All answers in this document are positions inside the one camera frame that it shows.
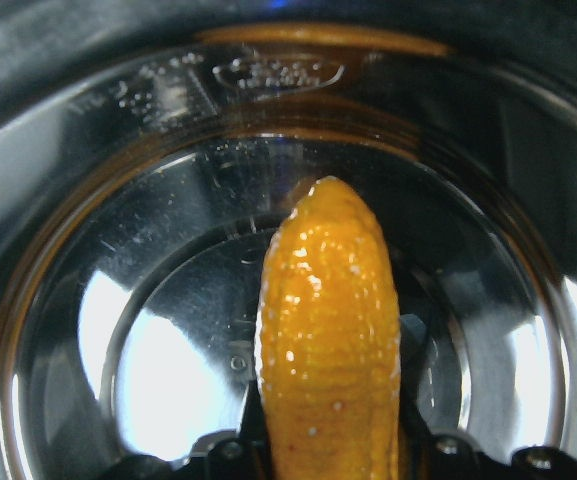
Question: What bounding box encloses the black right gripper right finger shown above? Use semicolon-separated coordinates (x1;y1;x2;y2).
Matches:
398;313;429;479

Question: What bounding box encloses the yellow plastic corn cob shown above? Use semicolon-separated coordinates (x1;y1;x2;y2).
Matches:
255;177;401;479

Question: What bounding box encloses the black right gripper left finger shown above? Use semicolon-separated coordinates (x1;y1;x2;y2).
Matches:
240;384;273;479

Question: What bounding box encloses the grey steel cooking pot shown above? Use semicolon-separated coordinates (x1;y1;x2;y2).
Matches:
0;1;577;479

